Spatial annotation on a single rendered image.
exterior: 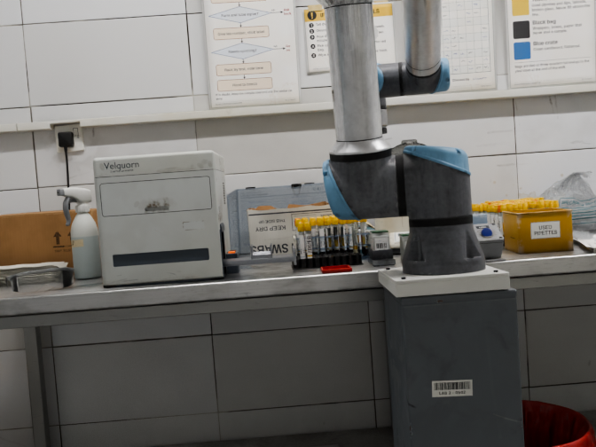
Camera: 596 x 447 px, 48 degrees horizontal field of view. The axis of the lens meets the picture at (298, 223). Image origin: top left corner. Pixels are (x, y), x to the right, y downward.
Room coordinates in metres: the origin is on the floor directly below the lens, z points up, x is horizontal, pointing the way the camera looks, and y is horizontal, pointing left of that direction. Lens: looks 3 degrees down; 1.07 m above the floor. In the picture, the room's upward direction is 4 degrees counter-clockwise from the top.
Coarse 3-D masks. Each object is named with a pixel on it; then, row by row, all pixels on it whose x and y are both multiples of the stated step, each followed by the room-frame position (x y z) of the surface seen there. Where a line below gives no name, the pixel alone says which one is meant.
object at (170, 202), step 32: (96, 160) 1.52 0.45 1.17; (128, 160) 1.52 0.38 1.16; (160, 160) 1.53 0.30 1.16; (192, 160) 1.53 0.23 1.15; (96, 192) 1.52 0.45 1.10; (128, 192) 1.52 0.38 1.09; (160, 192) 1.53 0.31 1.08; (192, 192) 1.53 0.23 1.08; (224, 192) 1.75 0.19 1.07; (128, 224) 1.52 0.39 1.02; (160, 224) 1.53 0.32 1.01; (192, 224) 1.53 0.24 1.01; (224, 224) 1.67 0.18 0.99; (128, 256) 1.53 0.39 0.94; (160, 256) 1.53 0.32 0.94; (192, 256) 1.53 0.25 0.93; (224, 256) 1.61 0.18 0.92
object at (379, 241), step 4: (380, 232) 1.60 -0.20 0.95; (384, 232) 1.60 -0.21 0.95; (372, 236) 1.59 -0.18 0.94; (376, 236) 1.59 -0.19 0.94; (380, 236) 1.59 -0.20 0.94; (384, 236) 1.59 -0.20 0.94; (388, 236) 1.59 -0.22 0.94; (372, 240) 1.59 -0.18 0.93; (376, 240) 1.59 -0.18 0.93; (380, 240) 1.59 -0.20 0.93; (384, 240) 1.59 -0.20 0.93; (388, 240) 1.59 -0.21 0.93; (372, 244) 1.60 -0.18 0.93; (376, 244) 1.59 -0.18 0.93; (380, 244) 1.59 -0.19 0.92; (384, 244) 1.59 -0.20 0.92; (388, 244) 1.59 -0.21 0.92; (372, 248) 1.60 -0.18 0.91; (376, 248) 1.59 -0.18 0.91; (380, 248) 1.59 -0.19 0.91; (384, 248) 1.59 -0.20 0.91; (388, 248) 1.59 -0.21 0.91
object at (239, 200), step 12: (240, 192) 2.16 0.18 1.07; (252, 192) 2.16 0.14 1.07; (264, 192) 2.16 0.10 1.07; (276, 192) 2.16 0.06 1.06; (288, 192) 2.16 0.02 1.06; (300, 192) 2.15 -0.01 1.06; (312, 192) 2.15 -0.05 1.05; (324, 192) 2.15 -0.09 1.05; (228, 204) 2.16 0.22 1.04; (240, 204) 2.16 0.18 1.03; (252, 204) 2.16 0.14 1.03; (264, 204) 2.16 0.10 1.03; (276, 204) 2.15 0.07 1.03; (300, 204) 2.15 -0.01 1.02; (228, 216) 2.16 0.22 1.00; (240, 216) 2.15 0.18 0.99; (240, 228) 2.15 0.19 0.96; (240, 240) 2.14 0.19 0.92; (240, 252) 2.13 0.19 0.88
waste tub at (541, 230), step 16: (544, 208) 1.72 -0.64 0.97; (560, 208) 1.67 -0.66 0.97; (512, 224) 1.65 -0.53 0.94; (528, 224) 1.60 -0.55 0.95; (544, 224) 1.60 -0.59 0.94; (560, 224) 1.60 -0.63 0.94; (512, 240) 1.66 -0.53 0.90; (528, 240) 1.60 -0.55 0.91; (544, 240) 1.60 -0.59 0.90; (560, 240) 1.60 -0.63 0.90
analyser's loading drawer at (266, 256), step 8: (256, 256) 1.55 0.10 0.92; (264, 256) 1.55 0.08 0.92; (272, 256) 1.58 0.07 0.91; (280, 256) 1.56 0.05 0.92; (288, 256) 1.55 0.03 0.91; (224, 264) 1.54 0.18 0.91; (232, 264) 1.55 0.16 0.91; (240, 264) 1.55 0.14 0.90; (248, 264) 1.55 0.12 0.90; (296, 264) 1.55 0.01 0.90
